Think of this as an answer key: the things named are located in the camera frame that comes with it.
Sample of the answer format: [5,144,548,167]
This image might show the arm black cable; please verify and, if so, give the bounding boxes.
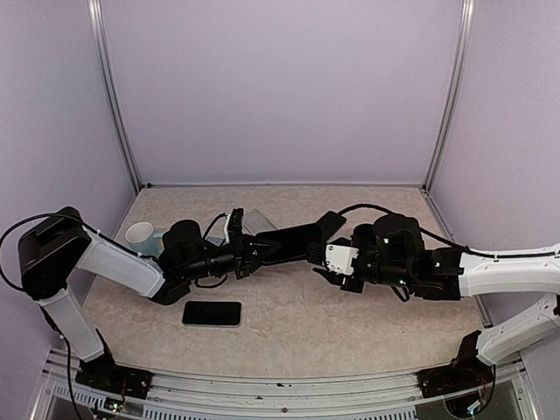
[0,212,88,292]
[336,203,560,257]

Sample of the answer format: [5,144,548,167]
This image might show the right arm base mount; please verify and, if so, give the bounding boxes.
[416,330,495,398]

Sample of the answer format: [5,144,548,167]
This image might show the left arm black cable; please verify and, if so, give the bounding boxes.
[0,212,88,292]

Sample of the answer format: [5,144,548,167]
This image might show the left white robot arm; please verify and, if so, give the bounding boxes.
[17,206,281,389]

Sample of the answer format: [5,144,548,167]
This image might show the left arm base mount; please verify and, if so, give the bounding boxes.
[75,361,153,400]

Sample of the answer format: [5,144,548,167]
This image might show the black phone near mug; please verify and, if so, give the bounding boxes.
[317,211,347,242]

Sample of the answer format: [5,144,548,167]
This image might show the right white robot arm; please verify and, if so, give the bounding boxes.
[306,213,559,389]

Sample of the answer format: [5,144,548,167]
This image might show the black phone front table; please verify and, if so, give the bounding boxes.
[182,301,242,327]

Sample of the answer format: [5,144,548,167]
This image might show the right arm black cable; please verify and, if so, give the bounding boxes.
[336,203,560,257]

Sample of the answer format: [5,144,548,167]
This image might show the light blue small case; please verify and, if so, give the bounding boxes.
[145,232,165,257]

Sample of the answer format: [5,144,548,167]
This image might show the white paper cup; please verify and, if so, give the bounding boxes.
[125,221,157,256]

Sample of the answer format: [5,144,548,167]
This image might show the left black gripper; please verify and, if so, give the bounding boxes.
[181,230,281,281]

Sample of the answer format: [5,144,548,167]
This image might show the light blue phone case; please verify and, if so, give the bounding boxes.
[206,236,226,247]

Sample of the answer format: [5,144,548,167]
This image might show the clear white phone case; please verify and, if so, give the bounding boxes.
[242,209,277,235]

